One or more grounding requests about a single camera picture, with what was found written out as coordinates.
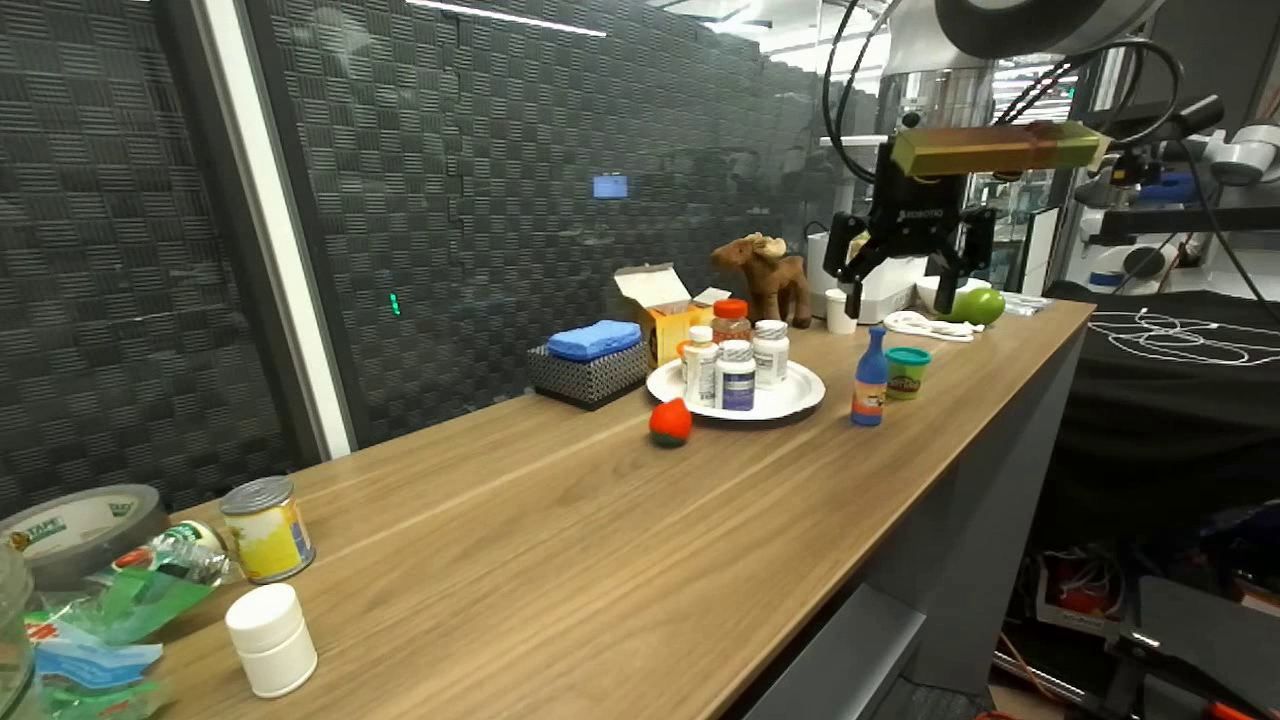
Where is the yellow green wrist-mounted block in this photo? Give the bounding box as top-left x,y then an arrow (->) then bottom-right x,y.
890,119 -> 1114,182

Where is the open yellow cardboard box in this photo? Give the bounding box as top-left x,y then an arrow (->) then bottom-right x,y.
613,260 -> 732,369

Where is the white crumpled cloth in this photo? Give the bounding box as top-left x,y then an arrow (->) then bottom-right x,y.
880,306 -> 987,344

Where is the clear glass bowl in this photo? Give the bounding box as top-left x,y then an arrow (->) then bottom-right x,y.
0,536 -> 42,720

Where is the brown moose plush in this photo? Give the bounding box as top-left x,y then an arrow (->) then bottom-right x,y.
708,230 -> 812,333

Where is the white plastic tub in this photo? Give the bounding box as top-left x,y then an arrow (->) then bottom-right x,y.
821,284 -> 858,337

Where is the white paper plate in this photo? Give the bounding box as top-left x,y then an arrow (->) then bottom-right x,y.
644,347 -> 827,427

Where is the green plastic bag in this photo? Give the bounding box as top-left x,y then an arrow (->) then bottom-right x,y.
26,562 -> 218,655

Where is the white window frame post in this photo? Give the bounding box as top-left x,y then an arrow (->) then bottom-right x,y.
192,0 -> 357,465

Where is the teal-lidded green dough cup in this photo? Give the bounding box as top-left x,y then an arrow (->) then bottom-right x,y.
885,344 -> 936,401

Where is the orange plush ball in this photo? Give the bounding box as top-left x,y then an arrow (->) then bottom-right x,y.
649,395 -> 697,448

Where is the blue pin-shaped toy bottle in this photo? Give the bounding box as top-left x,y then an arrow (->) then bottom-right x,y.
848,318 -> 891,432

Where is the blue plastic packet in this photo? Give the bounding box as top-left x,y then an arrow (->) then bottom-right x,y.
34,637 -> 172,695

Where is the white pill bottle blue label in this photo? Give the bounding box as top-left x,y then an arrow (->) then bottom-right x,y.
712,337 -> 761,417

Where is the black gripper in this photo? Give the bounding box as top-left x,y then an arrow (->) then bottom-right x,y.
821,141 -> 1002,315

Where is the yellow can silver lid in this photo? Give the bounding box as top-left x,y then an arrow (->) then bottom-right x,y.
218,473 -> 320,582

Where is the white lidded jar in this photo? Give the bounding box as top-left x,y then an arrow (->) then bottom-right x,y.
219,581 -> 324,701

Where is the white pill bottle grey lid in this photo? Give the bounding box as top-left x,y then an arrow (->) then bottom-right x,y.
754,315 -> 794,390

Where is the grey under-table drawer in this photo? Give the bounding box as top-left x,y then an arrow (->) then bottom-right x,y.
740,581 -> 932,720

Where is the green apple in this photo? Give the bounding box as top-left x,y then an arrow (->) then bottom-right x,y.
948,284 -> 1009,328

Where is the white cable pile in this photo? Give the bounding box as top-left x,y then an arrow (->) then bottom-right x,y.
1086,305 -> 1280,373

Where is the crinkled snack wrapper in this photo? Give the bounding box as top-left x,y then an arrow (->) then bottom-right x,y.
113,514 -> 237,589

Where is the slim stained white bottle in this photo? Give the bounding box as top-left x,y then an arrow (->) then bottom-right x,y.
676,323 -> 719,407

